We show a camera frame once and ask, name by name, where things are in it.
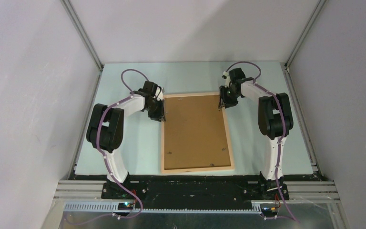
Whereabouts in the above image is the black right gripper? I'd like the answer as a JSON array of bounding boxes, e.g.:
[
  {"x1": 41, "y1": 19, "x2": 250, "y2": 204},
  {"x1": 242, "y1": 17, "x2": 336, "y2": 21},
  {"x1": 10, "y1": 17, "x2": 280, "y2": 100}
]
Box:
[{"x1": 218, "y1": 85, "x2": 240, "y2": 109}]

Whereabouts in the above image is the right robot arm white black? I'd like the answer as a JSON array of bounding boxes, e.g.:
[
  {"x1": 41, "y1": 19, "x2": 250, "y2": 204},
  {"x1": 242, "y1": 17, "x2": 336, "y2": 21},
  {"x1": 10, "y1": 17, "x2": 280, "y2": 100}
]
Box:
[{"x1": 218, "y1": 68, "x2": 294, "y2": 199}]

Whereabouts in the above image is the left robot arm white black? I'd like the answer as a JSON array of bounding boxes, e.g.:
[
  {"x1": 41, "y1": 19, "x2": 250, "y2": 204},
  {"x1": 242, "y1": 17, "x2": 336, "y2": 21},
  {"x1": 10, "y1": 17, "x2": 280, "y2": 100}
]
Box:
[{"x1": 86, "y1": 81, "x2": 165, "y2": 199}]

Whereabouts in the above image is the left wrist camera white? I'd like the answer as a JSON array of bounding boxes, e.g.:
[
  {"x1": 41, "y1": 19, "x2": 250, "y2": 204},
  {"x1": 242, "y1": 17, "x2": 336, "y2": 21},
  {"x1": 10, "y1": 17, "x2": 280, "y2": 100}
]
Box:
[{"x1": 155, "y1": 86, "x2": 164, "y2": 101}]

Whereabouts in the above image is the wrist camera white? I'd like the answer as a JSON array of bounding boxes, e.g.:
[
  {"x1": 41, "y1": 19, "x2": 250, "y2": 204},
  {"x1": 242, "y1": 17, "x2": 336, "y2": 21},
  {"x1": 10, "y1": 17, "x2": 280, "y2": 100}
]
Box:
[
  {"x1": 222, "y1": 71, "x2": 231, "y2": 88},
  {"x1": 155, "y1": 86, "x2": 164, "y2": 101}
]

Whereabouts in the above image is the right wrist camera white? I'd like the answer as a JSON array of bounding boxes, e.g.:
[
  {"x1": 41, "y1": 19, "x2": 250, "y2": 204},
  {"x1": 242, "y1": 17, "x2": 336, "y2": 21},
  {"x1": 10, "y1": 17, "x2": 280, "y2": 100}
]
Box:
[{"x1": 222, "y1": 71, "x2": 231, "y2": 88}]

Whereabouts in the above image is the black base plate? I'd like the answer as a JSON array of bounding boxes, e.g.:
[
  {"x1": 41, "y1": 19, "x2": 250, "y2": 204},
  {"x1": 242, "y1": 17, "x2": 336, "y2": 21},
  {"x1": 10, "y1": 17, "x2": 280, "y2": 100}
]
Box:
[{"x1": 101, "y1": 175, "x2": 289, "y2": 210}]

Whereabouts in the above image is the front aluminium rail frame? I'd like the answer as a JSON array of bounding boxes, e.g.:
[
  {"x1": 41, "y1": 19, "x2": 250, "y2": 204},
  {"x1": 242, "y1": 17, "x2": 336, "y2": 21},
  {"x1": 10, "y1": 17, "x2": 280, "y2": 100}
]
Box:
[{"x1": 43, "y1": 176, "x2": 349, "y2": 229}]

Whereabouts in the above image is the right aluminium corner rail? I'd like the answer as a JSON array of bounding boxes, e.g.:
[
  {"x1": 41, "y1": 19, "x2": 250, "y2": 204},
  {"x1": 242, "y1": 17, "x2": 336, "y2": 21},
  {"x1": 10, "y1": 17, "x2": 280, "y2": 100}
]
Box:
[{"x1": 284, "y1": 0, "x2": 327, "y2": 69}]

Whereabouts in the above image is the aluminium corner rail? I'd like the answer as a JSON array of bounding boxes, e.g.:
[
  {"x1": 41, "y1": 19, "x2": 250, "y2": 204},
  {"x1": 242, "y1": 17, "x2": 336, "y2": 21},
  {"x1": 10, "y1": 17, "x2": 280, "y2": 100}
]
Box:
[
  {"x1": 60, "y1": 0, "x2": 104, "y2": 72},
  {"x1": 284, "y1": 0, "x2": 327, "y2": 69}
]

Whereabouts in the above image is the left aluminium corner rail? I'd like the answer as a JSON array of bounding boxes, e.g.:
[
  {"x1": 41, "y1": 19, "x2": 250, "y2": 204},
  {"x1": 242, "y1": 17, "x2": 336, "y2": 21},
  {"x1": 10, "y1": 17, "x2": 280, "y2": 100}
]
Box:
[{"x1": 60, "y1": 0, "x2": 104, "y2": 72}]

